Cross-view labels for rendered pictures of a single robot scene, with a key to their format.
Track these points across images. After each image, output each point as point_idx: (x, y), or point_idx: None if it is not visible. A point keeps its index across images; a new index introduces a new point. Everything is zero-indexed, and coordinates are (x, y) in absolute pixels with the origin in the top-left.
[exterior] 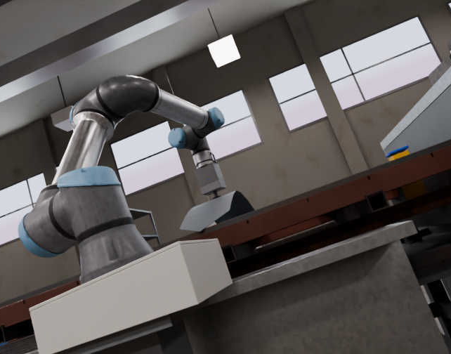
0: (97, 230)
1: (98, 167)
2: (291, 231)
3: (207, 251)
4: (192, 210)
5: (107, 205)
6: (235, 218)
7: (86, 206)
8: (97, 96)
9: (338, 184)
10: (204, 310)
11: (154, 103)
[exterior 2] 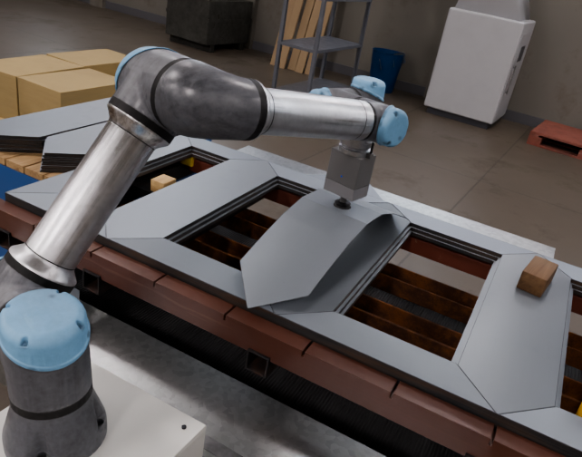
0: (24, 414)
1: (47, 343)
2: (443, 260)
3: None
4: (286, 218)
5: (44, 394)
6: (299, 325)
7: (17, 384)
8: (151, 97)
9: (454, 400)
10: None
11: (249, 140)
